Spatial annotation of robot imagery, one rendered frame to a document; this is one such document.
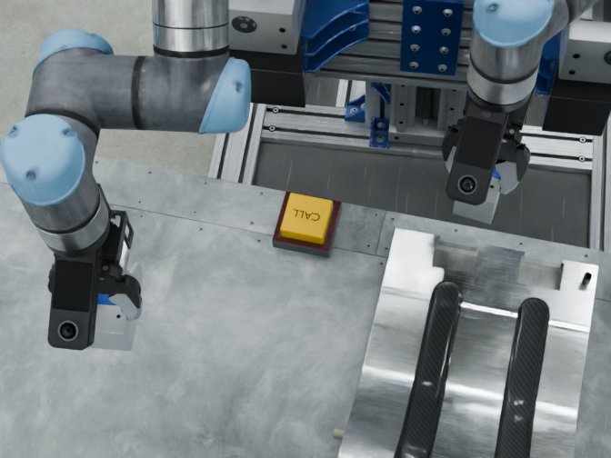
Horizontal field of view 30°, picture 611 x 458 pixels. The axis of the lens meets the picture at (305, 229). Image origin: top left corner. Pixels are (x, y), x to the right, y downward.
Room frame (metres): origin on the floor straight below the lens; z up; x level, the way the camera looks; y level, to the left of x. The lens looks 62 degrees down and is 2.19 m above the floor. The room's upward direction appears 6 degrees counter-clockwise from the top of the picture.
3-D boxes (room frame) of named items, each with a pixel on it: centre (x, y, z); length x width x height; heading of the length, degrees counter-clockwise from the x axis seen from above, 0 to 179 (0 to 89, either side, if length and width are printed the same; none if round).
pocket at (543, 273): (0.60, -0.29, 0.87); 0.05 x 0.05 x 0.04; 71
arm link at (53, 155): (0.59, 0.24, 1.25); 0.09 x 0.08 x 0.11; 170
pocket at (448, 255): (0.63, -0.19, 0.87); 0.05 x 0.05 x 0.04; 71
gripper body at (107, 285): (0.60, 0.24, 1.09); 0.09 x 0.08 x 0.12; 169
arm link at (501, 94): (0.72, -0.23, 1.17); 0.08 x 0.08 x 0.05
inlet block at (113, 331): (0.61, 0.24, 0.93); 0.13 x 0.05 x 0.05; 169
